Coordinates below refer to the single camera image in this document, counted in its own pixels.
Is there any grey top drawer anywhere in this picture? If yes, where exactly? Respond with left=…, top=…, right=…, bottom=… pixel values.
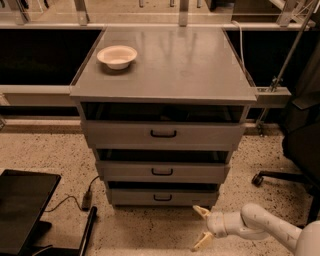
left=82, top=121, right=245, bottom=151

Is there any black office chair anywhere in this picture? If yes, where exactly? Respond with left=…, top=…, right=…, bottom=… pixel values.
left=251, top=44, right=320, bottom=224

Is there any grey middle drawer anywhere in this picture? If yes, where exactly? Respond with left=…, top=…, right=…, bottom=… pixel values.
left=96, top=161, right=230, bottom=184

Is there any metal diagonal rod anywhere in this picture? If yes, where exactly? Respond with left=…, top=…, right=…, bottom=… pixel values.
left=255, top=0, right=318, bottom=135

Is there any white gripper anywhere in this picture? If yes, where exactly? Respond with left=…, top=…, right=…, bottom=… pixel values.
left=191, top=205, right=244, bottom=252

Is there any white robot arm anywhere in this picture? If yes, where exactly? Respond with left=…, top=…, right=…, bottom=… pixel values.
left=192, top=203, right=320, bottom=256

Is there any grey drawer cabinet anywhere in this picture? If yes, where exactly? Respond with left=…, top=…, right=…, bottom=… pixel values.
left=71, top=26, right=257, bottom=193

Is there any grey bottom drawer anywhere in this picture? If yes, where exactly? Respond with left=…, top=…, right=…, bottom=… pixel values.
left=107, top=189, right=219, bottom=206

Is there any white cable behind cabinet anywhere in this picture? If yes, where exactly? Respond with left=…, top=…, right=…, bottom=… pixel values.
left=231, top=20, right=248, bottom=76

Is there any white bowl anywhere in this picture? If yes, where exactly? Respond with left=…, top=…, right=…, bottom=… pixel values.
left=97, top=45, right=137, bottom=70

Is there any grey drawer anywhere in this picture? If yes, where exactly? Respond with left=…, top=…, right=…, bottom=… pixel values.
left=82, top=121, right=245, bottom=151
left=96, top=161, right=230, bottom=184
left=107, top=189, right=219, bottom=206

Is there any black power adapter cable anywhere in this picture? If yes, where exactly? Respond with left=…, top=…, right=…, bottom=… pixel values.
left=43, top=175, right=101, bottom=214

